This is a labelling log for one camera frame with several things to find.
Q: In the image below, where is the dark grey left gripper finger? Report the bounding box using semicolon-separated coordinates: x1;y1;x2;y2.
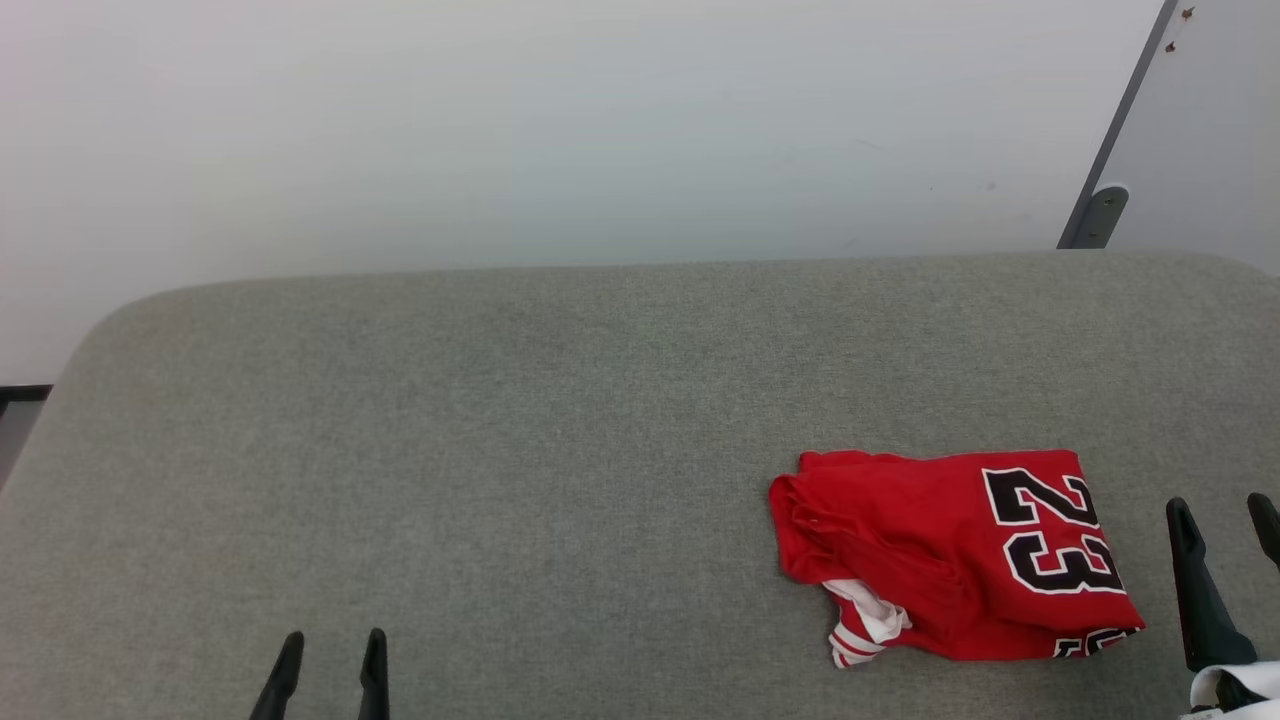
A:
358;628;391;720
250;630;305;720

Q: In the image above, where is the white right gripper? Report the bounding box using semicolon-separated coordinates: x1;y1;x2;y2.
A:
1165;492;1280;720

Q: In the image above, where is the red basketball jersey number 23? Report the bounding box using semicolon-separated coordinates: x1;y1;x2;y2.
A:
768;449;1147;669

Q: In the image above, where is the grey upholstered sofa seat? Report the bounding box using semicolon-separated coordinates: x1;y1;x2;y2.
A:
0;250;1280;720

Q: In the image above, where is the dark framed floor panel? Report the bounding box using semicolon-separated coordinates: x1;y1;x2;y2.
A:
0;384;54;491

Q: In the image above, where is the grey metal hinge bracket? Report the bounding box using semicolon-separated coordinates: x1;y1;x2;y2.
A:
1074;185;1131;250

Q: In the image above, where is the grey wall panel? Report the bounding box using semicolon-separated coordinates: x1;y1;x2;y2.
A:
1057;0;1280;277

